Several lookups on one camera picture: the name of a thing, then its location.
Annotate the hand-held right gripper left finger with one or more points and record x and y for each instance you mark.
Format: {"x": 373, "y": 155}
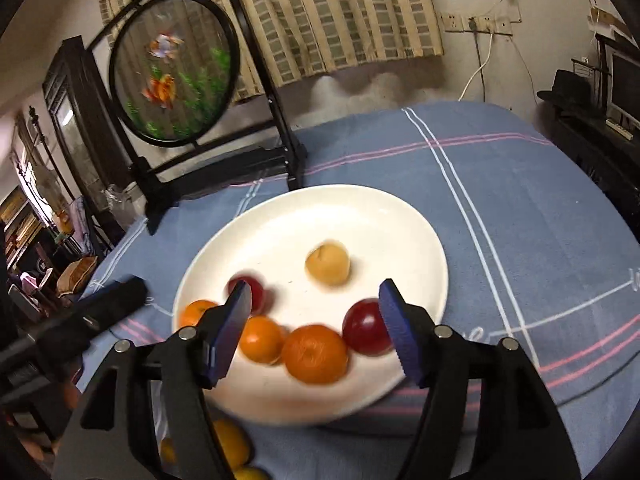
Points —
{"x": 231, "y": 327}

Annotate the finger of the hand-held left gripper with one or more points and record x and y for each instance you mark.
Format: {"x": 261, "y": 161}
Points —
{"x": 107, "y": 305}

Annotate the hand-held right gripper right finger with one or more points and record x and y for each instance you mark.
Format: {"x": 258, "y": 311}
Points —
{"x": 400, "y": 332}

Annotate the red plum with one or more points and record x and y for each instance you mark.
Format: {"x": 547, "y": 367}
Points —
{"x": 365, "y": 330}
{"x": 257, "y": 292}

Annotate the large orange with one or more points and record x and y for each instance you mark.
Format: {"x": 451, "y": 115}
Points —
{"x": 315, "y": 355}

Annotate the yellow pear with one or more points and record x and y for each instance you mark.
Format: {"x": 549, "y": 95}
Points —
{"x": 327, "y": 265}

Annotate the white round plate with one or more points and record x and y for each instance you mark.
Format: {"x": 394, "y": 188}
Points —
{"x": 310, "y": 225}

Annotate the brown basket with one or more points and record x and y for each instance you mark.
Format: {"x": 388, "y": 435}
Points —
{"x": 77, "y": 275}

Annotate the blue plaid blanket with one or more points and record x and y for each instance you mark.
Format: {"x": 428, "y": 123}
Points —
{"x": 500, "y": 185}

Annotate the dark wooden cabinet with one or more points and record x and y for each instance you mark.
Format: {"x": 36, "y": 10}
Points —
{"x": 75, "y": 125}

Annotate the round goldfish screen black stand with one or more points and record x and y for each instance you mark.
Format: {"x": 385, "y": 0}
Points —
{"x": 170, "y": 85}

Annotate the dark side desk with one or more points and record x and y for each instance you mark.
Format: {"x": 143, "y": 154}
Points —
{"x": 595, "y": 150}

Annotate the black hat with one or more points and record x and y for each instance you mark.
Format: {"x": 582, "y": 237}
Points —
{"x": 567, "y": 89}

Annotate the beige checked curtain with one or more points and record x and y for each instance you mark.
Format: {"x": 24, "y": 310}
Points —
{"x": 340, "y": 10}

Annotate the computer monitor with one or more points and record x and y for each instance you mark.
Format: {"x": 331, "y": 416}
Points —
{"x": 625, "y": 85}

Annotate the white wall socket strip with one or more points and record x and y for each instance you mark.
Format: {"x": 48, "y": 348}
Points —
{"x": 480, "y": 23}

